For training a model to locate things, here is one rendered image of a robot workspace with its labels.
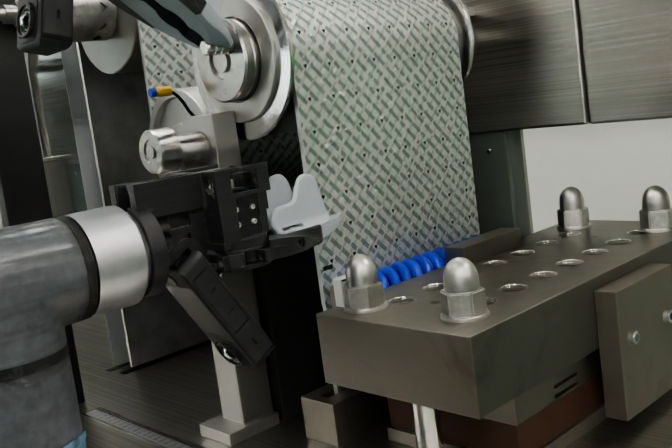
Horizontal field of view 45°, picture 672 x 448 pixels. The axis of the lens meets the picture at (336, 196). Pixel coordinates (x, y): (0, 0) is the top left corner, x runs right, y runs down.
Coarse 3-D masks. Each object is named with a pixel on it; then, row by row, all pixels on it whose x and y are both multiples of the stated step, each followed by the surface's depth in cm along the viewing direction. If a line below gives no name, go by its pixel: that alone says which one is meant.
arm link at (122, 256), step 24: (72, 216) 57; (96, 216) 57; (120, 216) 58; (96, 240) 55; (120, 240) 56; (144, 240) 58; (96, 264) 63; (120, 264) 56; (144, 264) 57; (120, 288) 56; (144, 288) 58; (96, 312) 56
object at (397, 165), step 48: (384, 96) 79; (432, 96) 84; (336, 144) 75; (384, 144) 79; (432, 144) 84; (336, 192) 75; (384, 192) 79; (432, 192) 84; (336, 240) 75; (384, 240) 79; (432, 240) 84
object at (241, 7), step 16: (224, 0) 74; (240, 0) 73; (224, 16) 75; (240, 16) 73; (256, 16) 71; (256, 32) 72; (272, 32) 71; (272, 48) 71; (272, 64) 71; (272, 80) 71; (208, 96) 79; (256, 96) 73; (272, 96) 72; (240, 112) 75; (256, 112) 74; (288, 112) 76
